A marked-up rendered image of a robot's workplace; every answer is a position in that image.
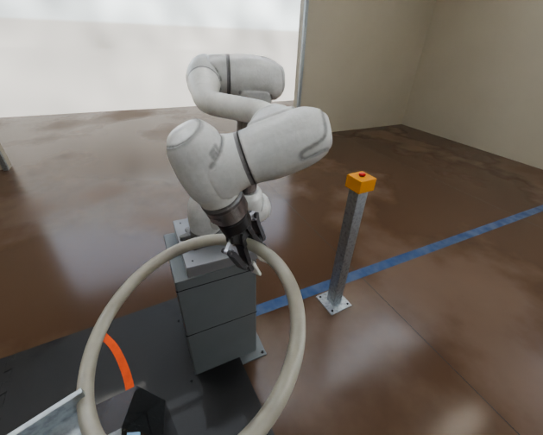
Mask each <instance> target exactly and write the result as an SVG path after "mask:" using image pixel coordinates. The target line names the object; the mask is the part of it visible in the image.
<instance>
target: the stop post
mask: <svg viewBox="0 0 543 435"><path fill-rule="evenodd" d="M359 173H364V172H363V171H361V172H356V173H349V174H347V179H346V183H345V186H346V187H348V188H350V190H349V194H348V198H347V202H346V207H345V211H344V219H343V223H342V228H341V231H340V236H339V240H338V248H337V253H336V257H335V262H334V265H333V270H332V274H331V282H330V286H329V291H327V292H325V293H322V294H320V295H318V296H316V298H317V299H318V300H319V301H320V303H321V304H322V305H323V306H324V307H325V309H326V310H327V311H328V312H329V313H330V314H331V315H333V314H335V313H338V312H341V311H343V310H344V309H346V308H348V307H350V306H352V304H351V303H350V302H349V301H348V300H347V299H346V298H345V297H344V296H343V292H344V286H345V282H346V279H347V275H348V272H349V268H350V262H351V258H352V255H353V251H354V248H355V244H356V240H357V234H358V231H359V227H360V223H361V220H362V216H363V210H364V206H365V203H366V199H367V196H368V192H370V191H373V190H374V188H375V184H376V178H375V177H373V176H371V175H369V174H367V173H366V175H365V176H360V175H359Z"/></svg>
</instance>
